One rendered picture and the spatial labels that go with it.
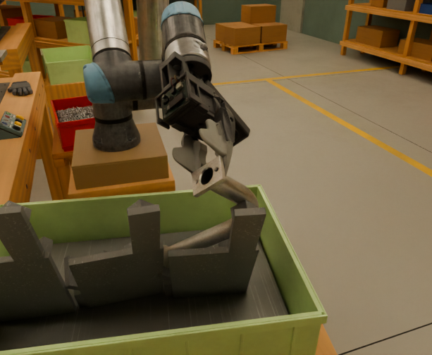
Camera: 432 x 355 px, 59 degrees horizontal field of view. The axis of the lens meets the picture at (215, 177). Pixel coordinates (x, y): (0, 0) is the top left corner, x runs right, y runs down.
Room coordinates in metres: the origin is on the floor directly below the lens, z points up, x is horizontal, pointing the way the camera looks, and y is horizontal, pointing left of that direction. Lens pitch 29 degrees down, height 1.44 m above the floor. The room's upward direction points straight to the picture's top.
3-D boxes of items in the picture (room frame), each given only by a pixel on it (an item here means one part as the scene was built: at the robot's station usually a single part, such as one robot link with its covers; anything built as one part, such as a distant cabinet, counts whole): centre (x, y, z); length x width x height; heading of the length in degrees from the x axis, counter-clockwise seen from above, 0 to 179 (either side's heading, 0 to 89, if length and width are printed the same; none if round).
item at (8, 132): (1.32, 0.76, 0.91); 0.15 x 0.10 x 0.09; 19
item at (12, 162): (1.49, 0.83, 0.82); 1.50 x 0.14 x 0.15; 19
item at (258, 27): (7.76, -0.67, 0.37); 1.20 x 0.80 x 0.74; 117
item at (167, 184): (1.15, 0.32, 0.83); 0.32 x 0.32 x 0.04; 15
